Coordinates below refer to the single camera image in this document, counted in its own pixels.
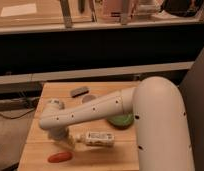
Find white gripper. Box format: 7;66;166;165
48;127;75;149

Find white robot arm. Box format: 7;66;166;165
39;76;195;171

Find white plastic bottle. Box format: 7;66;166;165
75;131;115;147

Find grey eraser block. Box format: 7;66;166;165
70;86;89;98

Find green bowl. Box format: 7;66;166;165
107;114;133;129

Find metal table leg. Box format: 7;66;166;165
60;0;72;28

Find black cable on floor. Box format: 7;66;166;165
0;108;37;121

